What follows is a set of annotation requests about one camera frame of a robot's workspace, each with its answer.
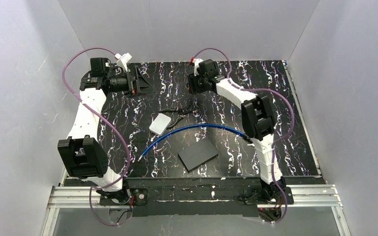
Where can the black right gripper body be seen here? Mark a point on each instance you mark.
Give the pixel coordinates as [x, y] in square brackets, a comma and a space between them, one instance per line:
[193, 86]

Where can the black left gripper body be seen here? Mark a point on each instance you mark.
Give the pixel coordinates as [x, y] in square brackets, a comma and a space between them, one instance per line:
[135, 82]

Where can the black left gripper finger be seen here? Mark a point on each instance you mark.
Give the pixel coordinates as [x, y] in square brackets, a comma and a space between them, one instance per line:
[142, 86]
[139, 77]

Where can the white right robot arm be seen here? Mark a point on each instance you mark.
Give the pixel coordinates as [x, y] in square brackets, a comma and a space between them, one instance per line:
[257, 118]

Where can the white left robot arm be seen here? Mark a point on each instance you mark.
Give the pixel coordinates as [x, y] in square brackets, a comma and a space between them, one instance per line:
[81, 153]

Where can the white rectangular box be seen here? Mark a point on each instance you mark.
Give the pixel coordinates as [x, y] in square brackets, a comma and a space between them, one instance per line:
[160, 124]

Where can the black grey pliers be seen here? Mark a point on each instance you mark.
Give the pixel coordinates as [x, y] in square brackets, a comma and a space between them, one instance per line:
[182, 113]

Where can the black flat box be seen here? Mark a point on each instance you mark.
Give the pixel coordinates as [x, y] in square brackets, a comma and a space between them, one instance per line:
[197, 154]

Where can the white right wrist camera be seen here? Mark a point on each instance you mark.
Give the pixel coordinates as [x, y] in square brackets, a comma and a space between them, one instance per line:
[195, 63]

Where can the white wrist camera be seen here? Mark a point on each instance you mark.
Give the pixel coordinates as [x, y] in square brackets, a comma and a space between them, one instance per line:
[122, 61]
[195, 63]

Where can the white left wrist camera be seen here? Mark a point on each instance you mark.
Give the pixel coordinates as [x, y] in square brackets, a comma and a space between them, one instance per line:
[122, 61]

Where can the blue cable lock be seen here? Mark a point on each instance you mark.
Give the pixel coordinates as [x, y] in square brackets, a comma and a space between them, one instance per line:
[195, 132]

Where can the aluminium frame rail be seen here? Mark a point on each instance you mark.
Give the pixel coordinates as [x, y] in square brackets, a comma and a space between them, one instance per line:
[195, 210]

